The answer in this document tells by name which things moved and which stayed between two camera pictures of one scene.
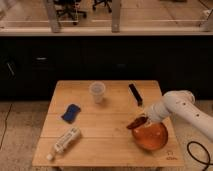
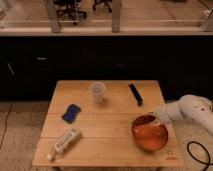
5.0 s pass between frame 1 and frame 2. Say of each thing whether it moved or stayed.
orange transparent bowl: stayed
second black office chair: stayed
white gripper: moved
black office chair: stayed
